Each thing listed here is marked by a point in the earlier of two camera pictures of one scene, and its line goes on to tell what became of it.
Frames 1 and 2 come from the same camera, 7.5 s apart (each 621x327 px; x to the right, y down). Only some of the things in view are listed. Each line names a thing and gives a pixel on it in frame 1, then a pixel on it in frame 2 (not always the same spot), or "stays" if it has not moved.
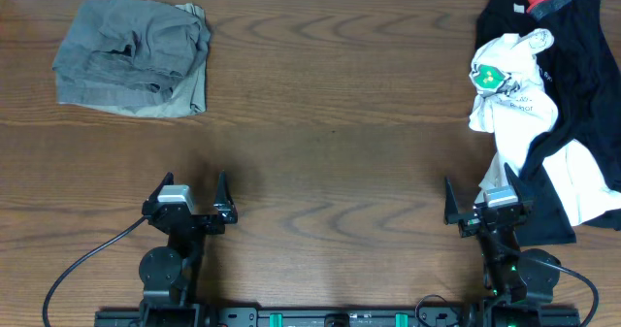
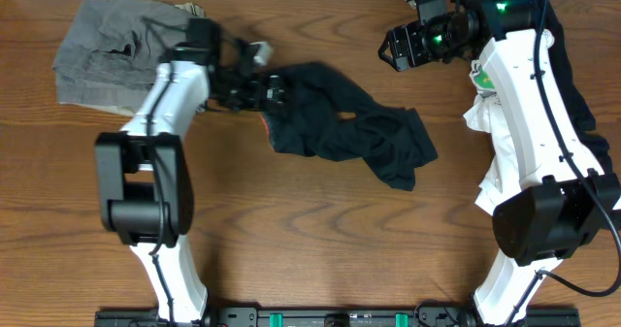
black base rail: x=399 y=316 stays
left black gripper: x=225 y=214 to x=256 y=103
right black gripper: x=471 y=222 to x=407 y=42
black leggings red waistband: x=542 y=1 to x=329 y=116
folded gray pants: x=122 y=50 stays
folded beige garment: x=135 y=57 stays
